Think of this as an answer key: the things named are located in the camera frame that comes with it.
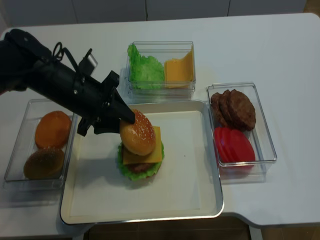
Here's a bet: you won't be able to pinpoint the brown meat patty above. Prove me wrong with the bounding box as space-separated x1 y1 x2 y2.
227 89 256 131
219 90 234 128
210 92 225 126

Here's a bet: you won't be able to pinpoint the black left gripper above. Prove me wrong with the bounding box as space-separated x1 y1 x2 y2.
32 58 135 136

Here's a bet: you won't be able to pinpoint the front brown meat patty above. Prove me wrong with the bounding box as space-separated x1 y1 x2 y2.
227 89 256 131

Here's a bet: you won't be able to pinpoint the clear lettuce and cheese container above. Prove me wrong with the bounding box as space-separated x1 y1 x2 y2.
124 41 196 103

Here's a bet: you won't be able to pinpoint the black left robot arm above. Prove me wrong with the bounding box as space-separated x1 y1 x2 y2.
0 28 135 136

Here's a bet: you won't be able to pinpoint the green lettuce on burger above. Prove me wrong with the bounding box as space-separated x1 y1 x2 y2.
116 142 165 181

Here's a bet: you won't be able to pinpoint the rear red tomato slice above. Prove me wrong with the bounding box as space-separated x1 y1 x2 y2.
214 127 224 161

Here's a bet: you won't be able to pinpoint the red tomato slice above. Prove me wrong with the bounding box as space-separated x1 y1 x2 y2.
214 127 224 161
220 127 233 163
230 129 256 163

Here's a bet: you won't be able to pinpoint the clear patty and tomato container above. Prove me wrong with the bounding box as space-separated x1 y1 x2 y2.
206 82 277 184

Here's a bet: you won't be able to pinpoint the sesame bun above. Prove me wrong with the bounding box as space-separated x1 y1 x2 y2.
23 148 65 180
119 109 156 156

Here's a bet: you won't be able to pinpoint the clear bun container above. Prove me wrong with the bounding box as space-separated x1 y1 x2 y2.
3 99 78 191

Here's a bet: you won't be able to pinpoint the green lettuce leaf in container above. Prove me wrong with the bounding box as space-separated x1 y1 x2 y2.
127 44 165 90

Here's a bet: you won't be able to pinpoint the black cable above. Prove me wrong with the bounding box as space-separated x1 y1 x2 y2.
51 41 83 76

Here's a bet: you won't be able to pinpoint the rear brown meat patty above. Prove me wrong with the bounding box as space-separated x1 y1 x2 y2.
210 92 225 126

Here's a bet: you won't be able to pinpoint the yellow cheese slices in container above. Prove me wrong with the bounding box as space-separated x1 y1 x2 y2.
164 49 195 89

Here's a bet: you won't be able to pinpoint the yellow cheese slice on burger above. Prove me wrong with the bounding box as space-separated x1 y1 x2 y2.
121 125 163 166

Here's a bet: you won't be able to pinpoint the plain orange bottom bun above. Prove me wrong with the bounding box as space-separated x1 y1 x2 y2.
34 110 72 149

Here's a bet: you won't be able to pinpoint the middle red tomato slice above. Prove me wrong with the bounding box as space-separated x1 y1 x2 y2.
220 127 233 163

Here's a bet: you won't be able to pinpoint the meat patty in burger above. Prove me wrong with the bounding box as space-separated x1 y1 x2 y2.
127 163 154 174

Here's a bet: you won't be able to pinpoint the silver metal tray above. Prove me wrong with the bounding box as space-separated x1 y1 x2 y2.
60 100 224 225

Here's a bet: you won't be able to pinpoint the middle brown meat patty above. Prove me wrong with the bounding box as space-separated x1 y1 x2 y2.
219 90 234 128

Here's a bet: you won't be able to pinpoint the front red tomato slice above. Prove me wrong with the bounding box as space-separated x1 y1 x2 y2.
230 129 256 163

